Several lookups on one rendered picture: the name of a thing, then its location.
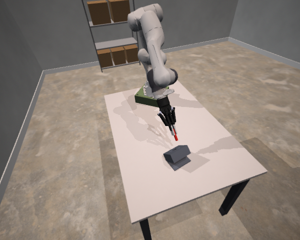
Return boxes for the dark grey square panel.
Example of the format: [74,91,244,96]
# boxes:
[163,145,191,171]

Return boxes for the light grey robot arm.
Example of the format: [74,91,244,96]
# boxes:
[127,3,178,100]

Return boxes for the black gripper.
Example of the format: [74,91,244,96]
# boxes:
[156,96,178,136]

